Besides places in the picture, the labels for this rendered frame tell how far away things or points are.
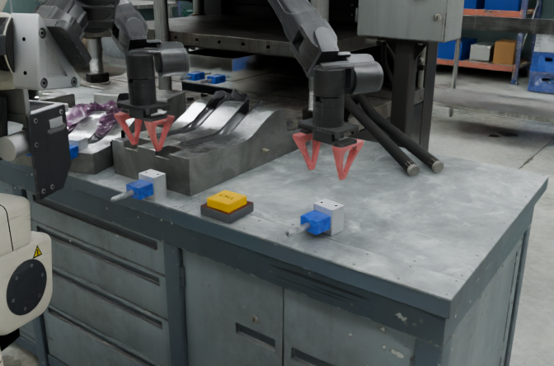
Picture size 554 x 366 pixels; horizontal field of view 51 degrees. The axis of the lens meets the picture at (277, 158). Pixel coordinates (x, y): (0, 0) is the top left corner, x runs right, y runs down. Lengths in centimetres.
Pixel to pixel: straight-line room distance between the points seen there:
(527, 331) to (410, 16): 126
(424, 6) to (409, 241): 93
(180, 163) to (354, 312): 50
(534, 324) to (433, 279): 150
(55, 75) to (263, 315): 67
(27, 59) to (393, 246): 70
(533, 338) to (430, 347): 135
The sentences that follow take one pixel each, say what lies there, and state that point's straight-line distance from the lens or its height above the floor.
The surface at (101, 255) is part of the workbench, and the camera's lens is 168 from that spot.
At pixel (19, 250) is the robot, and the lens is 117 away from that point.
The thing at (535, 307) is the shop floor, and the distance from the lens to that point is 261.
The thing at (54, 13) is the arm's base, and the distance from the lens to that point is 99.
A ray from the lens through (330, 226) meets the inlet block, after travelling 113.
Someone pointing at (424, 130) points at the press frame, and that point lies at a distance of 275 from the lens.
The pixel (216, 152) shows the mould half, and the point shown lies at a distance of 136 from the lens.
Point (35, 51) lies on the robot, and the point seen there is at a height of 117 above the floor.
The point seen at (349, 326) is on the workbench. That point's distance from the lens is 118.
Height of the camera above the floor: 130
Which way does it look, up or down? 19 degrees down
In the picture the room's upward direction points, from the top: straight up
